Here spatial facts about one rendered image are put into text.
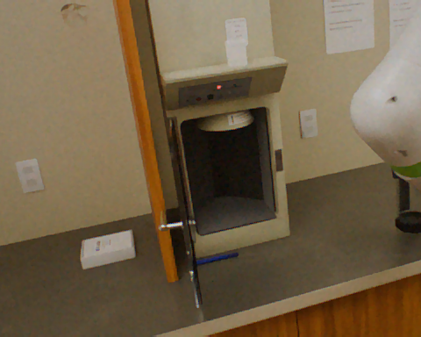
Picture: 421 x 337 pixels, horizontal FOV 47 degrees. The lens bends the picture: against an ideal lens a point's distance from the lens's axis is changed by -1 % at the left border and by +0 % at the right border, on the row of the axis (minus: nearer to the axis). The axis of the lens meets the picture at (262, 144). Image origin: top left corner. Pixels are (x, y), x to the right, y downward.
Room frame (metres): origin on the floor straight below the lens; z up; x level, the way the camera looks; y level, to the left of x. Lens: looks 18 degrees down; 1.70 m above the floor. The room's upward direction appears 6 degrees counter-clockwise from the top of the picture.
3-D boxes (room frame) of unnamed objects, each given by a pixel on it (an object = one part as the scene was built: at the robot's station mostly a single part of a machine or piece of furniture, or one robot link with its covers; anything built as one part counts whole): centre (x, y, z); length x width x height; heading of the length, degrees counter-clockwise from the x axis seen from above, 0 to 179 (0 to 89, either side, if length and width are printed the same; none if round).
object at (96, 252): (1.35, 0.52, 0.96); 0.16 x 0.12 x 0.04; 105
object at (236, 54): (1.26, 0.04, 1.54); 0.05 x 0.05 x 0.06; 2
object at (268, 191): (1.42, 0.13, 1.19); 0.26 x 0.24 x 0.35; 106
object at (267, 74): (1.25, 0.08, 1.46); 0.32 x 0.11 x 0.10; 106
